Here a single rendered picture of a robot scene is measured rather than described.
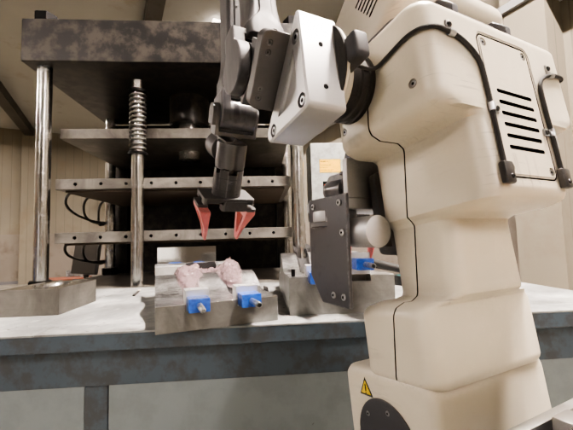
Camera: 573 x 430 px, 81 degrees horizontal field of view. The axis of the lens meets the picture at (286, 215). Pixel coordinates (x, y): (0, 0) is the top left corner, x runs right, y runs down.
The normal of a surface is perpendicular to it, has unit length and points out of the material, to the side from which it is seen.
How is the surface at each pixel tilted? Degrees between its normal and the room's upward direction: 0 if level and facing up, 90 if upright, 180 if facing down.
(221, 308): 90
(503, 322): 82
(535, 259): 90
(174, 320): 90
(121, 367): 90
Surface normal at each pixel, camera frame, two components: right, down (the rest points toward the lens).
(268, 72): 0.38, 0.54
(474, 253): 0.44, -0.22
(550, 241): -0.89, 0.00
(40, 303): 0.07, -0.07
